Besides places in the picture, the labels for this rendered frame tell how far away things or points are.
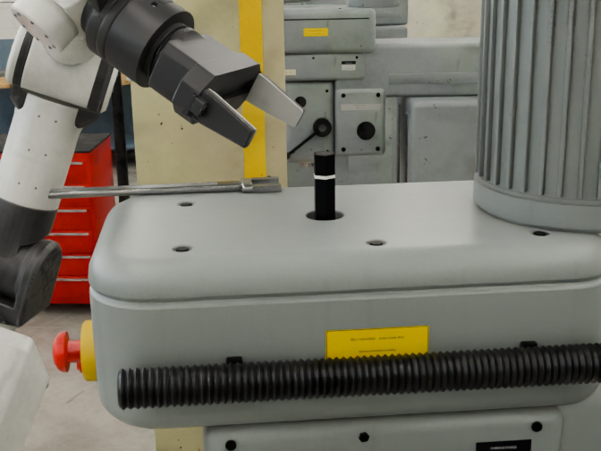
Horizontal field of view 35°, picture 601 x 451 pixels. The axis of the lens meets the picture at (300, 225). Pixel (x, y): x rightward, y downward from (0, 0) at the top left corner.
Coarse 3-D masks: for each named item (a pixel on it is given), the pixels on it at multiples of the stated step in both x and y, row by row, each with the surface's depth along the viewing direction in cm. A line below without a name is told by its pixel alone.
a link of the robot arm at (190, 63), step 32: (160, 0) 92; (128, 32) 91; (160, 32) 91; (192, 32) 93; (128, 64) 92; (160, 64) 90; (192, 64) 89; (224, 64) 91; (256, 64) 95; (192, 96) 87; (224, 96) 94
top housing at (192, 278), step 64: (192, 192) 101; (384, 192) 99; (448, 192) 99; (128, 256) 81; (192, 256) 81; (256, 256) 81; (320, 256) 81; (384, 256) 81; (448, 256) 81; (512, 256) 82; (576, 256) 82; (128, 320) 80; (192, 320) 80; (256, 320) 81; (320, 320) 81; (384, 320) 82; (448, 320) 82; (512, 320) 83; (576, 320) 83; (576, 384) 85
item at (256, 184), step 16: (272, 176) 104; (48, 192) 99; (64, 192) 99; (80, 192) 99; (96, 192) 99; (112, 192) 100; (128, 192) 100; (144, 192) 100; (160, 192) 100; (176, 192) 100; (256, 192) 100
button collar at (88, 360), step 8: (88, 320) 94; (88, 328) 92; (80, 336) 92; (88, 336) 91; (80, 344) 91; (88, 344) 91; (80, 352) 91; (88, 352) 91; (80, 360) 91; (88, 360) 91; (88, 368) 91; (88, 376) 92; (96, 376) 92
